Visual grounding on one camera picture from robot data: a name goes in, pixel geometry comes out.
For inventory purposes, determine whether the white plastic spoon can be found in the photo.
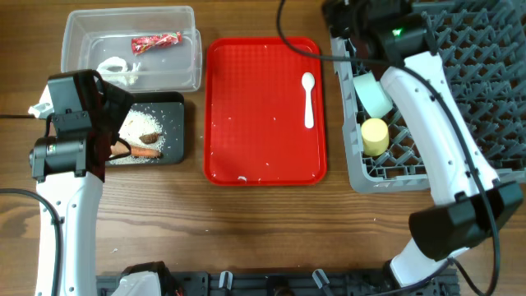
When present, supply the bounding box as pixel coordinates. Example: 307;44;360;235
302;72;316;129

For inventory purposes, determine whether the yellow plastic cup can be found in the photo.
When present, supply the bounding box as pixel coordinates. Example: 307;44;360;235
361;118;390;157

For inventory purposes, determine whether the brown food scrap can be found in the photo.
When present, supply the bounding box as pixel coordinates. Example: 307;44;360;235
139;132;162;145

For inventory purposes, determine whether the light green bowl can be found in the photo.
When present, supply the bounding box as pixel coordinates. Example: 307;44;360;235
353;73;394;118

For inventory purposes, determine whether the orange carrot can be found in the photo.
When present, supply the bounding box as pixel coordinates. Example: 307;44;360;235
111;142;162;158

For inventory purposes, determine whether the white cooked rice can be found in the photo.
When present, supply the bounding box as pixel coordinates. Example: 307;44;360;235
109;110;165;165

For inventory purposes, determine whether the red snack wrapper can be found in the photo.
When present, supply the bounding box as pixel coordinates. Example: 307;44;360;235
131;32;182;56

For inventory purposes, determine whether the white tissue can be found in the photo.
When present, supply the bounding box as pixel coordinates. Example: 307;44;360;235
96;57;141;86

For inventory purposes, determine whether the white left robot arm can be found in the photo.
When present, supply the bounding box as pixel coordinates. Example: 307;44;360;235
30;70;134;295

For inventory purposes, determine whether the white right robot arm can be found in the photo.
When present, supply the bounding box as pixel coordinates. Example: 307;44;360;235
322;1;523;288

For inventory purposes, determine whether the grey dishwasher rack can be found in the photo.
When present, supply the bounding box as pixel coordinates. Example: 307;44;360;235
334;1;525;193

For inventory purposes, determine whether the red serving tray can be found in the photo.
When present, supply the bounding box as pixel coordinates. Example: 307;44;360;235
203;37;327;187

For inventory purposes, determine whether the black plastic tray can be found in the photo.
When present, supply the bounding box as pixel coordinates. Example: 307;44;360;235
106;92;185;166

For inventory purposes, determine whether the clear plastic bin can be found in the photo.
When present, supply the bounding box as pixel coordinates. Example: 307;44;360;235
61;6;202;92

